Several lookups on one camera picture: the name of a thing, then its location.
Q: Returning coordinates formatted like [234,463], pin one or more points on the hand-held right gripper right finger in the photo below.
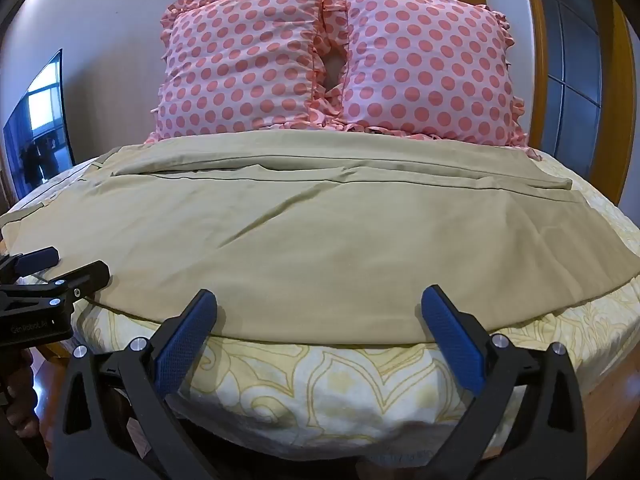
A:
[452,330]

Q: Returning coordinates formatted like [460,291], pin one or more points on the yellow floral bed sheet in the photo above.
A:
[325,390]

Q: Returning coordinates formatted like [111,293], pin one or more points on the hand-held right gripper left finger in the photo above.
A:
[184,347]

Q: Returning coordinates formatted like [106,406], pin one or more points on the khaki pants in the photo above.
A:
[300,240]

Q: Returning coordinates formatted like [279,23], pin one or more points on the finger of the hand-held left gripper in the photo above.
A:
[85,277]
[37,260]

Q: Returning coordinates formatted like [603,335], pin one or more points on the person's left hand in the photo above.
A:
[22,390]

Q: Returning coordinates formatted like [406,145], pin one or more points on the pink polka dot pillow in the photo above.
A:
[240,60]
[425,65]

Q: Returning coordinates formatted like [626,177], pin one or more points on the flat screen television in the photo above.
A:
[42,125]

